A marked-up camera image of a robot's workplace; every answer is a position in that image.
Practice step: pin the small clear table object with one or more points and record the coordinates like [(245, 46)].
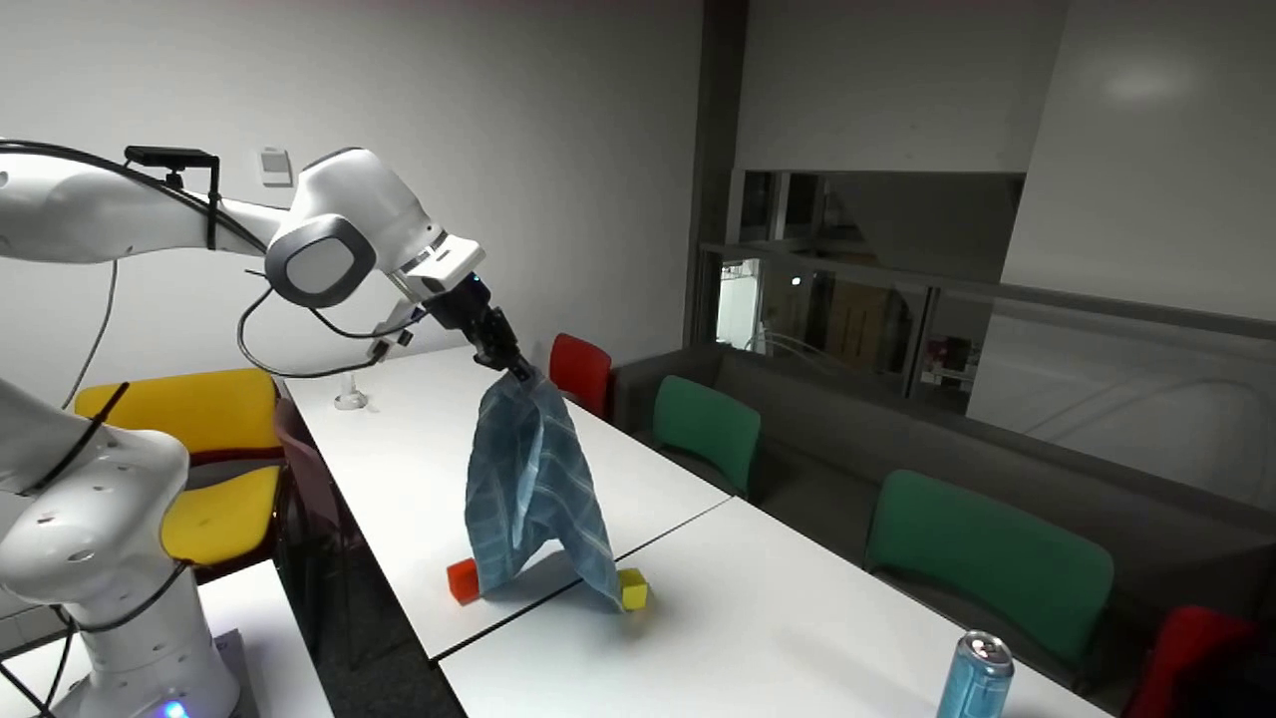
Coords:
[(350, 397)]

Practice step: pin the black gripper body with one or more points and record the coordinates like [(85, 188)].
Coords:
[(463, 309)]

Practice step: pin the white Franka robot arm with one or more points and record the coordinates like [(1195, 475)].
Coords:
[(81, 212)]

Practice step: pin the red wooden block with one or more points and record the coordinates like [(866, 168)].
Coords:
[(463, 579)]

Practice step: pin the blue checked cloth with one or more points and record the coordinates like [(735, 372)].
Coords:
[(532, 481)]

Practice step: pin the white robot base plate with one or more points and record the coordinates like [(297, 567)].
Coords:
[(265, 639)]

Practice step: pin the blue drink can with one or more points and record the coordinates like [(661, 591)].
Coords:
[(975, 675)]

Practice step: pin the yellow wooden block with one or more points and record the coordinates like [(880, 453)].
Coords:
[(636, 591)]

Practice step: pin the green chair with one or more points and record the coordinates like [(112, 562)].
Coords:
[(991, 554), (702, 424)]

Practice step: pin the yellow chair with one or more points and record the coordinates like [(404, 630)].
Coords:
[(186, 413)]

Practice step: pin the red chair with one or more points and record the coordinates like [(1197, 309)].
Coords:
[(1181, 659), (581, 372)]

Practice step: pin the white wall switch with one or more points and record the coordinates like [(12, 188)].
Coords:
[(278, 166)]

